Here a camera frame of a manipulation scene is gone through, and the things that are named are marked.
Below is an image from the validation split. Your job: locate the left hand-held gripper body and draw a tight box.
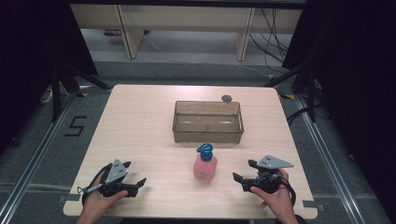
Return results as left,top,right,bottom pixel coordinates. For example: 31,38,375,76
100,158,138,199

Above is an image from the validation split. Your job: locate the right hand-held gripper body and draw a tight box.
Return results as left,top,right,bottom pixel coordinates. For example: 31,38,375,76
241,154,295,195

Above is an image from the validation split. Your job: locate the pink soap bottle blue pump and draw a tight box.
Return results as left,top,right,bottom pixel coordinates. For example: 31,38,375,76
192,142,219,182

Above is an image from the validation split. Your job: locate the clear brown plastic box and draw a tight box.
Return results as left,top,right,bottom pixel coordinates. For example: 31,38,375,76
172,100,245,145

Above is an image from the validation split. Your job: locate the person's right hand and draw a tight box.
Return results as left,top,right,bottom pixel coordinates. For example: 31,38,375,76
249,168,295,219

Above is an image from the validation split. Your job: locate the person's left hand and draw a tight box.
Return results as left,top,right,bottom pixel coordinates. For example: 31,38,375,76
81,173,129,220

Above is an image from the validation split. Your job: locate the black metal stand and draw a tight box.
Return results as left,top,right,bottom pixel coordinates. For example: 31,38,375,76
263,59,318,123
50,62,114,123

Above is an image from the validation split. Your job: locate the black curtain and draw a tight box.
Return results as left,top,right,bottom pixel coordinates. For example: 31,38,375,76
281,0,396,222
0,0,99,153

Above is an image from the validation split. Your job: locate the beige wooden furniture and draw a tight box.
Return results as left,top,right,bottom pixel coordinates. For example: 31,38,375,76
69,3,304,62

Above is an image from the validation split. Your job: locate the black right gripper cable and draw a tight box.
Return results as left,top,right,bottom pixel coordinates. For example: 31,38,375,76
279,179,297,207

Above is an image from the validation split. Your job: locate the metal floor rail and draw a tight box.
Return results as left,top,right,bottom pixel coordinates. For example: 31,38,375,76
0,91,79,224
294,94,366,224

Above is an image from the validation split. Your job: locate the black floor cable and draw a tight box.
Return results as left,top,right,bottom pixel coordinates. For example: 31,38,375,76
286,105,314,126

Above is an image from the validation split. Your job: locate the bundle of black cables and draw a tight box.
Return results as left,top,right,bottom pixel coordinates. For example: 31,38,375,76
247,8,291,73

